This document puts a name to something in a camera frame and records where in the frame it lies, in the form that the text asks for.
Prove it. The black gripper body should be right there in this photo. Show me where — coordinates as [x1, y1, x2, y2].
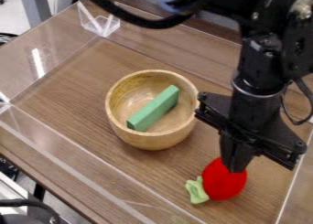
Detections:
[194, 91, 306, 170]

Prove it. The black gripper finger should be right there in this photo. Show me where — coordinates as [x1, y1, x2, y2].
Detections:
[221, 133, 262, 173]

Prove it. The red plush strawberry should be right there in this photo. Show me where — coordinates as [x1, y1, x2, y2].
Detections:
[185, 156, 249, 205]

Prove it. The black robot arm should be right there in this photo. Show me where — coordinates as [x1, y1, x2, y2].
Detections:
[195, 0, 313, 173]

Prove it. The green rectangular block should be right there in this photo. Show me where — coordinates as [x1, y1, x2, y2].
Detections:
[126, 85, 179, 132]

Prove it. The wooden bowl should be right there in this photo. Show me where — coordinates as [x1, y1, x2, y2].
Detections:
[106, 69, 198, 151]

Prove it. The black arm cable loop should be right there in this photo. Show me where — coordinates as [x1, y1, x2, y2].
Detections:
[80, 0, 201, 30]

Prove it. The clear acrylic corner bracket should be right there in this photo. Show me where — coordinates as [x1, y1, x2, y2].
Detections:
[78, 2, 120, 37]

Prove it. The grey post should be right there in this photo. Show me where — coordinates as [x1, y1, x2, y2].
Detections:
[21, 0, 52, 27]

